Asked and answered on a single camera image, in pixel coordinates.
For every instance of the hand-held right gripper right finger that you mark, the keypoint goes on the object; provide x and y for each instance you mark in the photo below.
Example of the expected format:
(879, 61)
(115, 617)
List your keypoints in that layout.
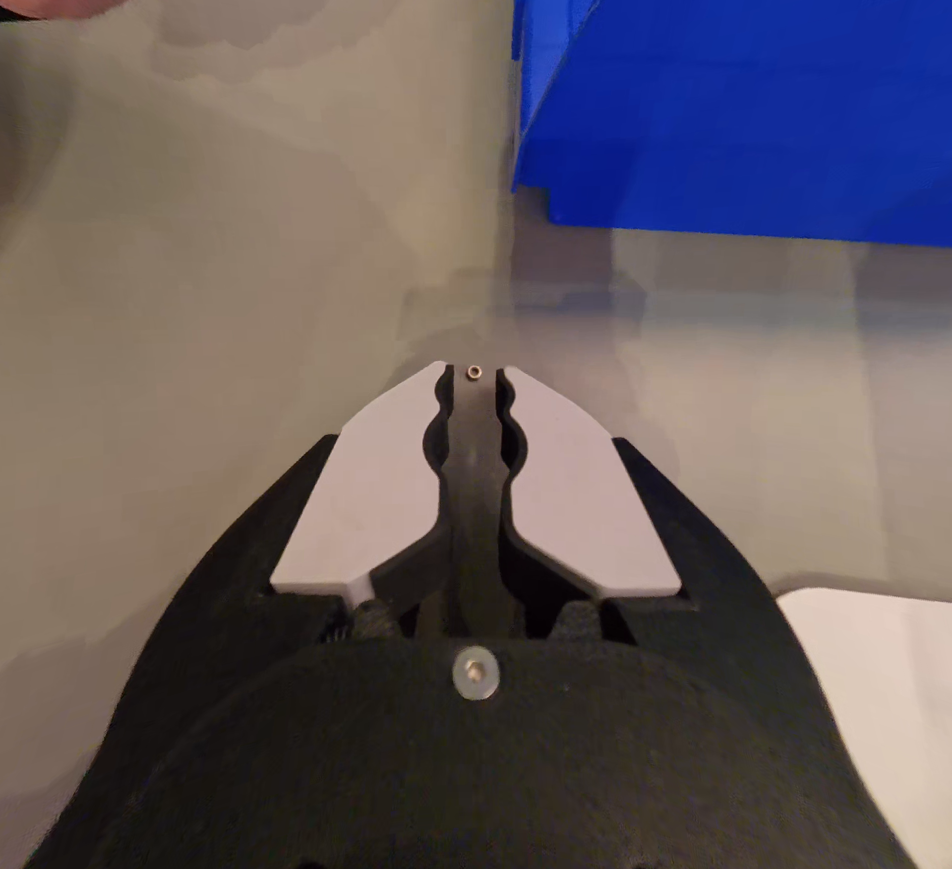
(587, 504)

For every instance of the blue plastic bin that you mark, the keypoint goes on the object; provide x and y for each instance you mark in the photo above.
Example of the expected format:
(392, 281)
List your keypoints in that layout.
(744, 103)

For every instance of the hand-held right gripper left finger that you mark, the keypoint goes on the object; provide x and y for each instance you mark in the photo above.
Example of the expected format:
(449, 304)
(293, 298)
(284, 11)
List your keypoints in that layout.
(364, 504)

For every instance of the white stand with instruction board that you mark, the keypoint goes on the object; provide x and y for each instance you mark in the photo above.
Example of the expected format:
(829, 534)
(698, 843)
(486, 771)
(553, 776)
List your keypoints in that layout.
(892, 698)

